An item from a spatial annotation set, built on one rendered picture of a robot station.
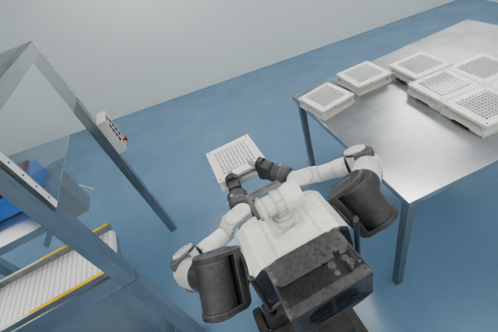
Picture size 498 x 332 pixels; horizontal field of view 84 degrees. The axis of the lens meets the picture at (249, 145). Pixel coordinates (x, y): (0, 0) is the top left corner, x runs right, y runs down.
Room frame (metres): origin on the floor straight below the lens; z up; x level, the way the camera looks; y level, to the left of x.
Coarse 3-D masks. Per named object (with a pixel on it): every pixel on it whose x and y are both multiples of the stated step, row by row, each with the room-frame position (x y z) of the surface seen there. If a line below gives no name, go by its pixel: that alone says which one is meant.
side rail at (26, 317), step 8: (96, 280) 0.73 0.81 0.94; (80, 288) 0.71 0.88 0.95; (64, 296) 0.70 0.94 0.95; (72, 296) 0.70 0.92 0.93; (56, 304) 0.69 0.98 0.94; (40, 312) 0.67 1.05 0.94; (16, 320) 0.67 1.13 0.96; (24, 320) 0.66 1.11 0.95; (0, 328) 0.66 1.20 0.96; (8, 328) 0.65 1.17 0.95
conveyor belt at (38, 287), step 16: (112, 240) 0.94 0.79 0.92; (64, 256) 0.94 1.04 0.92; (80, 256) 0.90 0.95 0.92; (32, 272) 0.91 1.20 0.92; (48, 272) 0.88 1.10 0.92; (64, 272) 0.84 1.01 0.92; (80, 272) 0.81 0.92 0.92; (96, 272) 0.78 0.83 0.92; (16, 288) 0.85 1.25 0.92; (32, 288) 0.82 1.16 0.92; (48, 288) 0.79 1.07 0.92; (64, 288) 0.76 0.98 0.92; (0, 304) 0.80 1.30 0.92; (16, 304) 0.77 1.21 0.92; (32, 304) 0.74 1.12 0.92; (0, 320) 0.72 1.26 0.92
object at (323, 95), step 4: (324, 88) 1.52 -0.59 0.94; (328, 88) 1.50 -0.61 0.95; (316, 92) 1.51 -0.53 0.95; (320, 92) 1.50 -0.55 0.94; (324, 92) 1.48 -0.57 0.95; (332, 92) 1.45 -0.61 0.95; (336, 92) 1.43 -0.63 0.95; (312, 96) 1.48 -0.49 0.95; (316, 96) 1.47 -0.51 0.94; (320, 96) 1.45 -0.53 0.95; (324, 96) 1.44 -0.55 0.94; (328, 96) 1.42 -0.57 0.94; (320, 100) 1.41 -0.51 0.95; (324, 100) 1.40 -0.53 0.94; (328, 100) 1.38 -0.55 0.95
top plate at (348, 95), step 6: (324, 84) 1.57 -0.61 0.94; (330, 84) 1.55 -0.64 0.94; (312, 90) 1.56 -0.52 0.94; (342, 90) 1.43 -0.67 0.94; (306, 96) 1.51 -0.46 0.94; (318, 96) 1.47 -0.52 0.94; (342, 96) 1.38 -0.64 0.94; (348, 96) 1.35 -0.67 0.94; (306, 102) 1.45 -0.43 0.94; (312, 102) 1.43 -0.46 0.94; (336, 102) 1.34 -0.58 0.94; (342, 102) 1.34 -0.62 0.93; (318, 108) 1.35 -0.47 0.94; (324, 108) 1.33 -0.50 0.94; (330, 108) 1.31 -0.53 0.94
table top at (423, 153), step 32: (448, 32) 1.78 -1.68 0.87; (480, 32) 1.63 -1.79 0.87; (384, 64) 1.67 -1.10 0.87; (384, 96) 1.33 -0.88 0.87; (352, 128) 1.15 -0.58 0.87; (384, 128) 1.07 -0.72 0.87; (416, 128) 0.99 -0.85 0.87; (448, 128) 0.91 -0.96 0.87; (384, 160) 0.86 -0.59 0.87; (416, 160) 0.80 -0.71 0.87; (448, 160) 0.74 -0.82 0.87; (480, 160) 0.68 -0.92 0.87; (416, 192) 0.65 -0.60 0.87
